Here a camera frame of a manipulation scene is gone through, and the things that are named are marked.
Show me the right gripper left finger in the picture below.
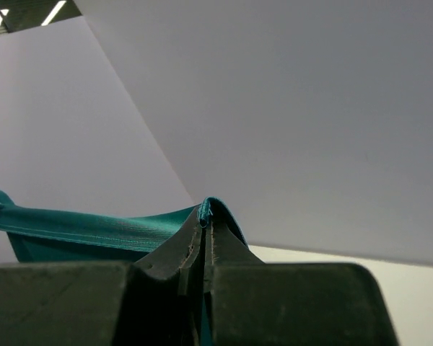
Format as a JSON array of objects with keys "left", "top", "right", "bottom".
[{"left": 0, "top": 215, "right": 205, "bottom": 345}]

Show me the teal cloth napkin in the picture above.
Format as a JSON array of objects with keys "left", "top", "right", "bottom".
[{"left": 0, "top": 190, "right": 247, "bottom": 345}]

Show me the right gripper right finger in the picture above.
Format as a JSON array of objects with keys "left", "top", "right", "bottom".
[{"left": 205, "top": 220, "right": 398, "bottom": 345}]

